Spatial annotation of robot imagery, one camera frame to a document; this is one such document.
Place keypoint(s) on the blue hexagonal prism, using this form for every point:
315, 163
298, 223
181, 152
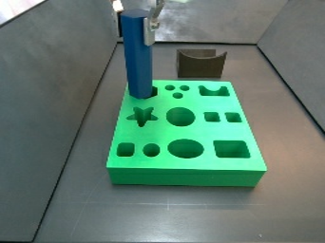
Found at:
138, 53

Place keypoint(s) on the black curved cradle stand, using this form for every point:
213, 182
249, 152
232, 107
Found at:
199, 63

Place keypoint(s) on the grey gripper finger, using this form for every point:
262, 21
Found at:
117, 11
151, 21

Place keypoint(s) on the green shape-sorter foam block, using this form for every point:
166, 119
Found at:
185, 137

